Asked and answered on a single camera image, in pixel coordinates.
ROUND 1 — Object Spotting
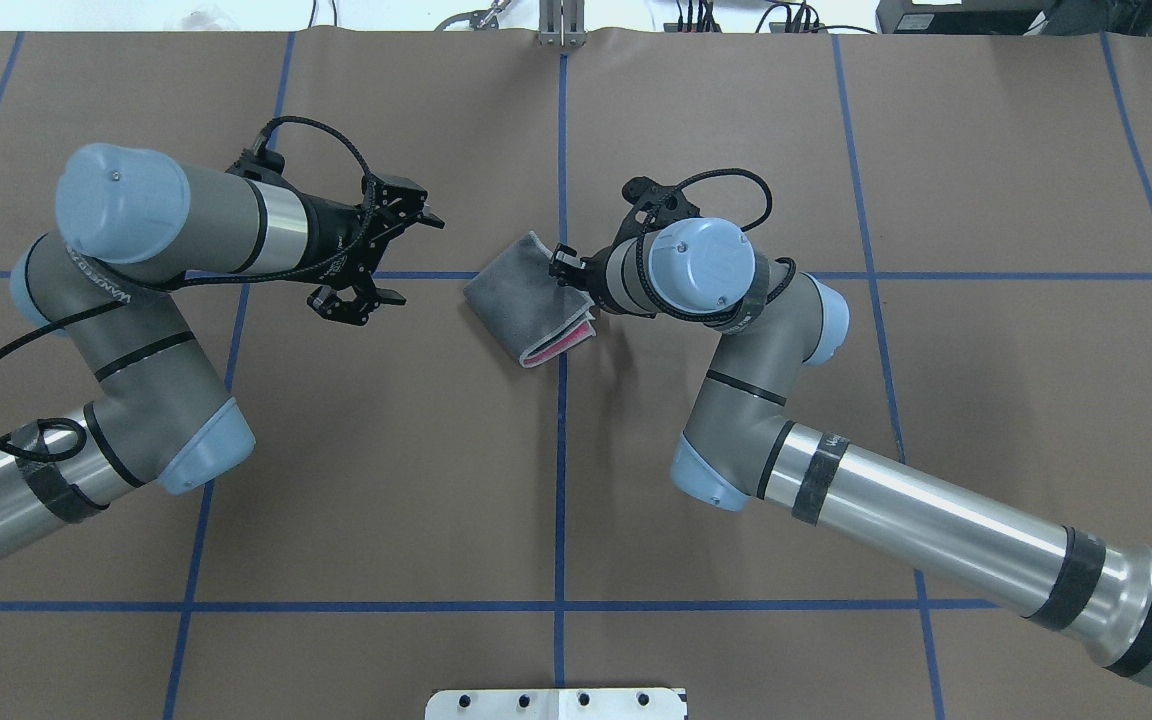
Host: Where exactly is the black equipment top right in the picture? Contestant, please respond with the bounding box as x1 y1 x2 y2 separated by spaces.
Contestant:
874 1 1152 37

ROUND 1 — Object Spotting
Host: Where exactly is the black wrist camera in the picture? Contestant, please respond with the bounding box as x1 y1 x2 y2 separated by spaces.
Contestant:
306 285 378 327
613 176 702 247

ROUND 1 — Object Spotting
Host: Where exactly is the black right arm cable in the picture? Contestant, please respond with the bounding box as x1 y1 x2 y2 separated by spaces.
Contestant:
632 166 799 325

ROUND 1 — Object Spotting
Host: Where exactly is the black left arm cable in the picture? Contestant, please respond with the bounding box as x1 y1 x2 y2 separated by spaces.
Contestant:
0 116 382 465

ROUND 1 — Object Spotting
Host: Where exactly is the pink and grey towel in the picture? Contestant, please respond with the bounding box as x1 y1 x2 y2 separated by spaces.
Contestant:
463 232 596 369

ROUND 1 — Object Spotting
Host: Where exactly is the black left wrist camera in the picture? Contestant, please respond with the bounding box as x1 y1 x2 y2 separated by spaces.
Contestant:
306 285 378 327

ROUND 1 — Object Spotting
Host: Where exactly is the metal camera post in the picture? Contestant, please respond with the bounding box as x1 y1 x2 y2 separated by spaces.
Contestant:
536 0 588 50

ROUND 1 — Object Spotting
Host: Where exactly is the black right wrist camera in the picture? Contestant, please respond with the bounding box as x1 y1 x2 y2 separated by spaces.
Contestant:
613 176 702 247

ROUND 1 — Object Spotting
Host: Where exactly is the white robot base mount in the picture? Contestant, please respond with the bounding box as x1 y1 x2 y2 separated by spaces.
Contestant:
424 687 690 719

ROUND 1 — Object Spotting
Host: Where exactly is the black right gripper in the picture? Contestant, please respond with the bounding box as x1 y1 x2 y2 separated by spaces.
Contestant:
548 243 611 297

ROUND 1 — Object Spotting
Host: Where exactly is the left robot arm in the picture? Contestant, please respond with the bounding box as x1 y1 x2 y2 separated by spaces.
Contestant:
0 141 444 559

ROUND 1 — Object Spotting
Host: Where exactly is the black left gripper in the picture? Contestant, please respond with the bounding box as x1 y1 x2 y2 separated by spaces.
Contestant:
302 176 445 311

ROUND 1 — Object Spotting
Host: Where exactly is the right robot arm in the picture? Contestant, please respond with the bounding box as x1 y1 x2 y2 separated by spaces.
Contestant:
554 223 1152 719

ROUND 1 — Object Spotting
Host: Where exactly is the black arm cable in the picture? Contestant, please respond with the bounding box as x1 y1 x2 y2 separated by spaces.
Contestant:
0 116 382 465
632 166 799 325

